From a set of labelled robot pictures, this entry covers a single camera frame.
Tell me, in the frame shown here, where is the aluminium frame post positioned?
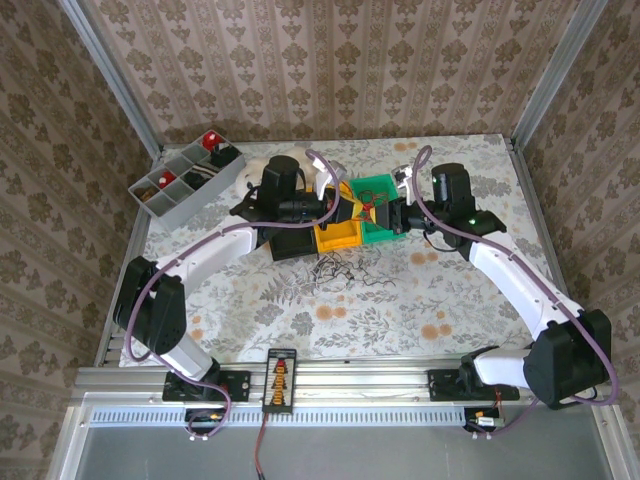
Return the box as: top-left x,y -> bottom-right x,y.
58,0 -> 165,157
510,0 -> 610,152

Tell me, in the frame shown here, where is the black small item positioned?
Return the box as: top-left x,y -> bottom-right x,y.
209,144 -> 239,169

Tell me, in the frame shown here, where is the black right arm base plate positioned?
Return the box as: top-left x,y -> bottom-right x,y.
428,368 -> 522,403

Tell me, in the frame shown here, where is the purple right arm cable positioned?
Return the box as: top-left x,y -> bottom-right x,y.
411,144 -> 621,442

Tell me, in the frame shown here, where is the aluminium mounting rail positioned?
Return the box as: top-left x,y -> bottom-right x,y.
73,363 -> 617,407

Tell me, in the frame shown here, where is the black power distribution board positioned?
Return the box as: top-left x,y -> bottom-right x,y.
262,348 -> 299,414

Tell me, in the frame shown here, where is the white thin cable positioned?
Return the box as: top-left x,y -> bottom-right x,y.
309,251 -> 354,294

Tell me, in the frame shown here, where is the brown thin cable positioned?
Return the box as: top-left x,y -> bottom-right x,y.
359,191 -> 402,232

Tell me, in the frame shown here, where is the black thin cable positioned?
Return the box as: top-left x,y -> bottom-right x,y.
344,251 -> 399,291

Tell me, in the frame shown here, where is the red thin cable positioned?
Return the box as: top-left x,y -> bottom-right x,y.
356,189 -> 397,222

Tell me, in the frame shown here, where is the white plush toy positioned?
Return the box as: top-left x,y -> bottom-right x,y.
234,147 -> 322,197

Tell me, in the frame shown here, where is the grey slotted cable duct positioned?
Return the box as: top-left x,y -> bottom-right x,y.
88,406 -> 502,427

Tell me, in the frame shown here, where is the green plastic bin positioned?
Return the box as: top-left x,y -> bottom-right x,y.
348,173 -> 407,247

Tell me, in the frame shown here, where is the red and black power lead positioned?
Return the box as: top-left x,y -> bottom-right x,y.
253,412 -> 270,477

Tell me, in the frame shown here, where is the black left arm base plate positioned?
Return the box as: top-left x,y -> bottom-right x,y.
162,368 -> 252,403

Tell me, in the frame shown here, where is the yellow plastic bin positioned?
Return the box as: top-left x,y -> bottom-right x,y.
308,182 -> 364,254

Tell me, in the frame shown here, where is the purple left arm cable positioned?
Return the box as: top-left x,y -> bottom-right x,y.
123,148 -> 344,442

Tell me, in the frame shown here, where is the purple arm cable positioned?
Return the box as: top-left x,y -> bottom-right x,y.
411,144 -> 621,442
123,148 -> 344,442

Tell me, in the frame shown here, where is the grey metal panel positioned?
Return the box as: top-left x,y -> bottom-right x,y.
62,423 -> 619,480

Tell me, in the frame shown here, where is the grey compartment organizer tray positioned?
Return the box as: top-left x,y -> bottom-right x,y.
128,130 -> 246,219

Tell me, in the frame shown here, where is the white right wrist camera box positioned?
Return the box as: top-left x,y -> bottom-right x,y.
391,166 -> 417,204

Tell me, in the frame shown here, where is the black and white striped item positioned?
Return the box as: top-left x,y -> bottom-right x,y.
183,161 -> 219,189

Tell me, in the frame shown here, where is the black plastic bin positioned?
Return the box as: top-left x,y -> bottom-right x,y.
268,226 -> 319,262

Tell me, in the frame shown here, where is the floral tablecloth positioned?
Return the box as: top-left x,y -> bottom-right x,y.
115,133 -> 572,362

